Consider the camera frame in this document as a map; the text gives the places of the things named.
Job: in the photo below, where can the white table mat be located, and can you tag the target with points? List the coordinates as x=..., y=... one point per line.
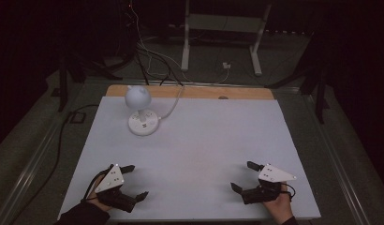
x=193, y=156

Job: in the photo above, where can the grey metal stand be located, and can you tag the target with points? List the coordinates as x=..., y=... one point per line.
x=223, y=25

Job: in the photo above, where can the white plug adapter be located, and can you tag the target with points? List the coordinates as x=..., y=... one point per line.
x=226, y=65

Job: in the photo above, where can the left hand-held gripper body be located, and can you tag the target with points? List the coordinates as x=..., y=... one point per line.
x=113, y=184

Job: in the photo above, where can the person's left hand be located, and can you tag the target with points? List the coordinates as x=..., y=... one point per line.
x=95, y=195

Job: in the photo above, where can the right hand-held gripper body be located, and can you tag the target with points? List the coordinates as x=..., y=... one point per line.
x=268, y=184

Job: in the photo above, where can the person's right hand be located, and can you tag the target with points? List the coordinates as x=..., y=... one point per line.
x=279, y=207

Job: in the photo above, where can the black square floor plate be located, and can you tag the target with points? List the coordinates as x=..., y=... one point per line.
x=77, y=117

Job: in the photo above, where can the white round desk lamp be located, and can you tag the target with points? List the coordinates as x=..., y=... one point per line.
x=140, y=112

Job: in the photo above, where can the black tripod stand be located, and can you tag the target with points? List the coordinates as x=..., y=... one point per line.
x=84, y=67
x=312, y=81

